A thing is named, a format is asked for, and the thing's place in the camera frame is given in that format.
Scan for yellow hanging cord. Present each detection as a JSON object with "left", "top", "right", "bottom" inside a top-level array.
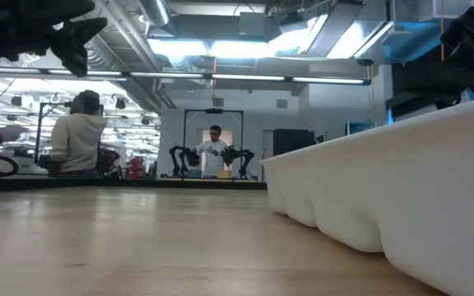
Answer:
[{"left": 439, "top": 0, "right": 447, "bottom": 62}]

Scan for black cabinet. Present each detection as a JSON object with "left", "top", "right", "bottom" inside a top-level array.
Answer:
[{"left": 272, "top": 128, "right": 316, "bottom": 156}]

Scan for black aluminium table frame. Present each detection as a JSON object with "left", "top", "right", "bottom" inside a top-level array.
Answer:
[{"left": 0, "top": 175, "right": 269, "bottom": 193}]

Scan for silver ventilation duct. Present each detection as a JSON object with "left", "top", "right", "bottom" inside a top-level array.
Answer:
[{"left": 137, "top": 0, "right": 172, "bottom": 28}]

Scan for red storage bins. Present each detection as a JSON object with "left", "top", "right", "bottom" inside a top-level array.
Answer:
[{"left": 128, "top": 155, "right": 146, "bottom": 178}]

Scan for computer monitor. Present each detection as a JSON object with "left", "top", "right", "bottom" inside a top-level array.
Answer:
[{"left": 346, "top": 120, "right": 377, "bottom": 135}]

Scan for person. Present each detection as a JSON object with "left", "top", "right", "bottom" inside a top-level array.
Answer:
[
  {"left": 194, "top": 125, "right": 230, "bottom": 179},
  {"left": 48, "top": 89, "right": 108, "bottom": 179}
]

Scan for black gantry frame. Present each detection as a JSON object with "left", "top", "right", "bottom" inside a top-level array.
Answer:
[
  {"left": 34, "top": 102, "right": 105, "bottom": 166},
  {"left": 182, "top": 108, "right": 245, "bottom": 180}
]

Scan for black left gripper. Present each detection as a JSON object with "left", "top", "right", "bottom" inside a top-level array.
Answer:
[{"left": 0, "top": 0, "right": 109, "bottom": 78}]

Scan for long ceiling strip light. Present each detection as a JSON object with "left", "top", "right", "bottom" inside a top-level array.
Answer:
[{"left": 0, "top": 67, "right": 372, "bottom": 86}]

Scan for grey ceiling air unit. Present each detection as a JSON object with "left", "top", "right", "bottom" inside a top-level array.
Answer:
[{"left": 238, "top": 11, "right": 272, "bottom": 42}]

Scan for white plastic cutlery tray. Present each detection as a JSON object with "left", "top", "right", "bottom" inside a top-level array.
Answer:
[{"left": 260, "top": 95, "right": 474, "bottom": 296}]

